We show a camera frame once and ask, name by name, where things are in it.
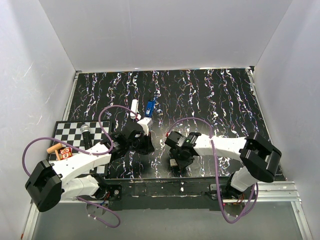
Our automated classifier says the wooden toy hammer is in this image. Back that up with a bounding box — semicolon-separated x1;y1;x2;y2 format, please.
46;143;63;161

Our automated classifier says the red owl toy block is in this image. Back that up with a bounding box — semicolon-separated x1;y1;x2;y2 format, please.
59;147;73;160

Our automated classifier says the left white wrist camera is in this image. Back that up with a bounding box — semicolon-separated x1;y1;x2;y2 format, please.
137;117;153;136

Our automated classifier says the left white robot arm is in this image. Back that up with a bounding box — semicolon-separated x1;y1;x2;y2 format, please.
25;120;155;212

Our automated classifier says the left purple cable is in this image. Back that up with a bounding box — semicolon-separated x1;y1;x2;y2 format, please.
22;104;142;228

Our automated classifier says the white plastic stick tool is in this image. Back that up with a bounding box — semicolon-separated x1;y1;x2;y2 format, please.
130;99;139;120

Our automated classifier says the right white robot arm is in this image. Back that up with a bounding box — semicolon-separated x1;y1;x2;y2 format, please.
165;131;282;199

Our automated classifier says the white staple box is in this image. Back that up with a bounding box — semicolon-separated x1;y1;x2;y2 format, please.
169;159;178;167

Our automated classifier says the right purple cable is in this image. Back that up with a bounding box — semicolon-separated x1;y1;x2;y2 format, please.
166;117;260;224

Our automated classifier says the black white checkerboard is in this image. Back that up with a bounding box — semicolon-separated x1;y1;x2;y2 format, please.
46;121;110;175

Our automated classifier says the purple cable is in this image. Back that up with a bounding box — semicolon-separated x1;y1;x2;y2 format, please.
166;117;260;224
22;104;142;228

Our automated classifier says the blue black stapler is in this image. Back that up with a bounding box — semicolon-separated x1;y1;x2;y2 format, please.
144;100;156;118

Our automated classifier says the silver metal knob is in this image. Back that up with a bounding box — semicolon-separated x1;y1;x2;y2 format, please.
80;124;93;150

